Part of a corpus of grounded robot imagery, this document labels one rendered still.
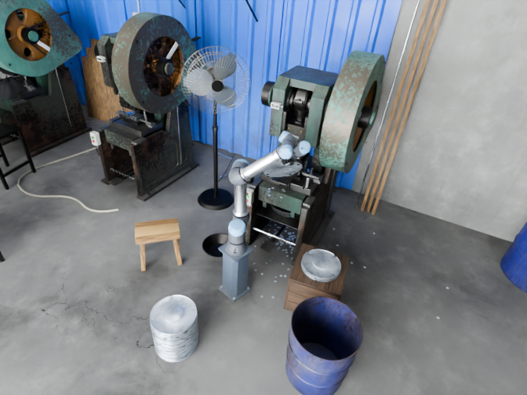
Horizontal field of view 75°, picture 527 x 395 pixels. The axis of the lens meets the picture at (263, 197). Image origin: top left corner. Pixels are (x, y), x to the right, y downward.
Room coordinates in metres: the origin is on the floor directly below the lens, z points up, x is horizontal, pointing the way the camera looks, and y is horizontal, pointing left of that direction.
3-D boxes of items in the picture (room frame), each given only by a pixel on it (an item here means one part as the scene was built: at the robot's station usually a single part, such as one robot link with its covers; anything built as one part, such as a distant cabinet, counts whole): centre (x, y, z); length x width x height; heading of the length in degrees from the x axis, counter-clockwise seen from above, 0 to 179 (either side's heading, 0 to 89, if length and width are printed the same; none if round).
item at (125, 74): (3.57, 1.20, 0.87); 1.53 x 0.99 x 1.74; 154
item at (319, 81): (2.66, -0.29, 0.83); 0.79 x 0.43 x 1.34; 156
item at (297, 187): (2.53, -0.23, 0.68); 0.45 x 0.30 x 0.06; 66
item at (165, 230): (2.08, 0.83, 0.16); 0.34 x 0.24 x 0.34; 110
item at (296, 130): (2.49, -0.21, 1.04); 0.17 x 0.15 x 0.30; 156
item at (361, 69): (2.48, -0.58, 1.33); 1.03 x 0.28 x 0.82; 156
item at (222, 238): (2.24, 0.36, 0.04); 0.30 x 0.30 x 0.07
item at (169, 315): (1.33, 0.50, 0.32); 0.29 x 0.29 x 0.01
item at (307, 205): (2.54, -0.53, 0.45); 0.92 x 0.12 x 0.90; 156
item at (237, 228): (1.83, 0.16, 0.62); 0.13 x 0.12 x 0.14; 174
